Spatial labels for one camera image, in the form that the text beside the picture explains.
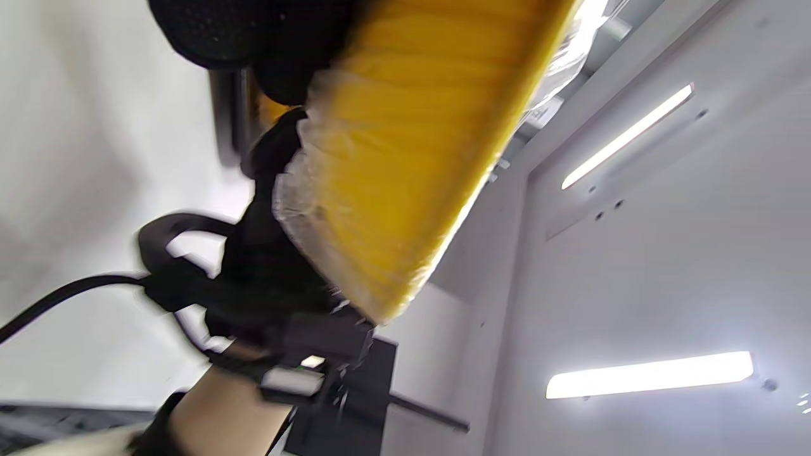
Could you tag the black stand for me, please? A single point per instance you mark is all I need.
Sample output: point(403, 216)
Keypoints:
point(355, 399)

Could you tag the person's left hand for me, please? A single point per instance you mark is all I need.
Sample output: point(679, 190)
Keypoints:
point(209, 28)

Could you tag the dark metal pole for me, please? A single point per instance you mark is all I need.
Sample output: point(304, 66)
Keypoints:
point(231, 117)

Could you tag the person's right forearm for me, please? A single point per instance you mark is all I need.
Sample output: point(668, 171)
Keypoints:
point(222, 411)

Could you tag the black wrist-mounted camera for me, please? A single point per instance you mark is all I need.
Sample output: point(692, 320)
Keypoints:
point(317, 358)

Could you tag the yellow packet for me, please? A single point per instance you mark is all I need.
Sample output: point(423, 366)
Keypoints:
point(405, 145)

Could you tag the long ceiling light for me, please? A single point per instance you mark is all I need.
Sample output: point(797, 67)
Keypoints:
point(627, 136)
point(649, 375)

